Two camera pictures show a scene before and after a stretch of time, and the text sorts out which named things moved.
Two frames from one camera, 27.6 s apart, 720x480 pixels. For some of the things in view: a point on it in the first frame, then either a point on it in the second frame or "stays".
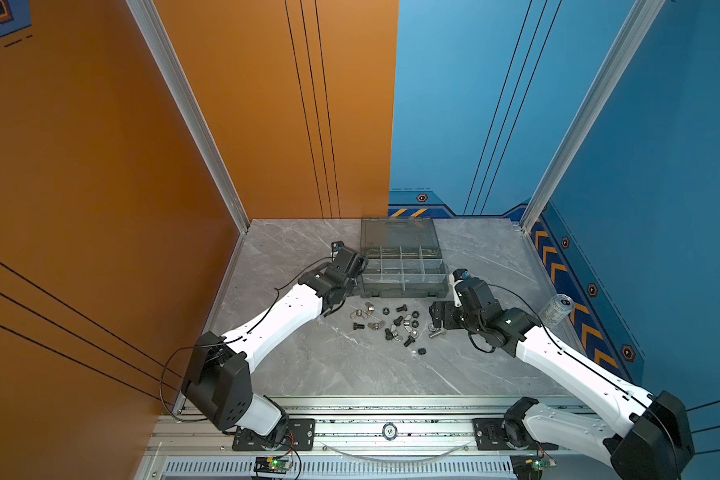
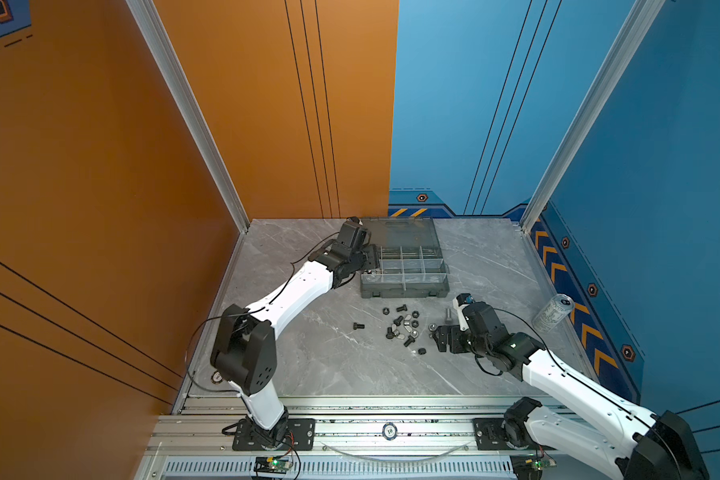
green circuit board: (272, 464) stays
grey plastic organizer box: (404, 258) stays
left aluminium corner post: (153, 26) stays
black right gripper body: (455, 317) → (462, 341)
